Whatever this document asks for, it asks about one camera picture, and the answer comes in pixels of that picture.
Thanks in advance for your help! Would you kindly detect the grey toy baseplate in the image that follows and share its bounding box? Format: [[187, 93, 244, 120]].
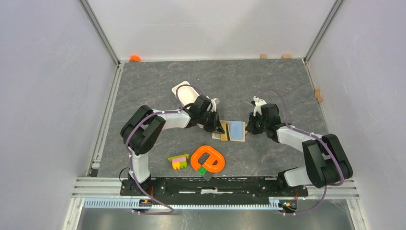
[[202, 171, 214, 181]]

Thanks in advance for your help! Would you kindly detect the green pink yellow brick stack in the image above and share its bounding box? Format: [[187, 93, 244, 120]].
[[168, 154, 189, 170]]

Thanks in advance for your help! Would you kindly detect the green toy brick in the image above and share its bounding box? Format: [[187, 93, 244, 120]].
[[197, 166, 207, 176]]

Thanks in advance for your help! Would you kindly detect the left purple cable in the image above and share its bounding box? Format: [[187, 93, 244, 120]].
[[124, 83, 207, 216]]

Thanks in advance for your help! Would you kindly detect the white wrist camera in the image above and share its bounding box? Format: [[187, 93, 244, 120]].
[[253, 96, 267, 116], [210, 98, 220, 112]]

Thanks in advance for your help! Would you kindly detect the white slotted cable duct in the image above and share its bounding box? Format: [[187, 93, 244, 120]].
[[83, 198, 282, 211]]

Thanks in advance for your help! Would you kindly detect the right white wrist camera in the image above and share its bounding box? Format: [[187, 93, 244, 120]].
[[253, 96, 267, 116]]

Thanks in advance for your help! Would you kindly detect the curved wooden piece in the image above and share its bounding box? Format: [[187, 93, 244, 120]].
[[314, 89, 323, 103]]

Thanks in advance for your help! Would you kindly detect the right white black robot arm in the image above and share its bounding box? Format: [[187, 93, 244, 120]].
[[246, 100, 353, 196]]

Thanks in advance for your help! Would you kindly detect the white rectangular tray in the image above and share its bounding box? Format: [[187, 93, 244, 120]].
[[171, 81, 203, 109]]

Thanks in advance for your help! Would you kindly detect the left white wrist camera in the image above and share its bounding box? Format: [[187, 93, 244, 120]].
[[210, 98, 220, 112]]

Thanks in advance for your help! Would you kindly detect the orange curved toy track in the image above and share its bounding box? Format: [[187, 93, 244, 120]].
[[190, 145, 226, 173]]

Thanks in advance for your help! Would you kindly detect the orange round cap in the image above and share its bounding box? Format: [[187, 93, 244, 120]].
[[129, 55, 141, 63]]

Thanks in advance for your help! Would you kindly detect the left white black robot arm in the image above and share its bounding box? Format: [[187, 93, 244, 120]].
[[120, 95, 225, 195]]

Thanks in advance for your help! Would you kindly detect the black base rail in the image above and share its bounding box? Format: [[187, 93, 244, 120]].
[[120, 176, 309, 205]]

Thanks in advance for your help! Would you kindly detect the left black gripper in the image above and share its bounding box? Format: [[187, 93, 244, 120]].
[[198, 109, 224, 134]]

